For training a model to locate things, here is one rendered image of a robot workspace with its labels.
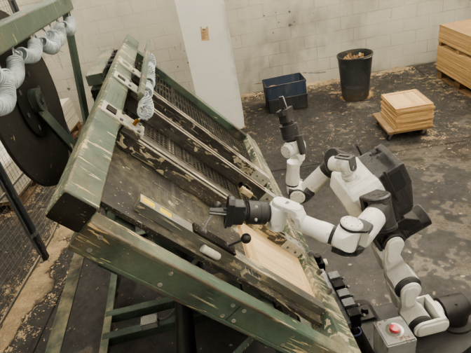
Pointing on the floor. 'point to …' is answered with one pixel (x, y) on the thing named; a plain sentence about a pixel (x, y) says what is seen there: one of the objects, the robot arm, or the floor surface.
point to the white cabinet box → (211, 56)
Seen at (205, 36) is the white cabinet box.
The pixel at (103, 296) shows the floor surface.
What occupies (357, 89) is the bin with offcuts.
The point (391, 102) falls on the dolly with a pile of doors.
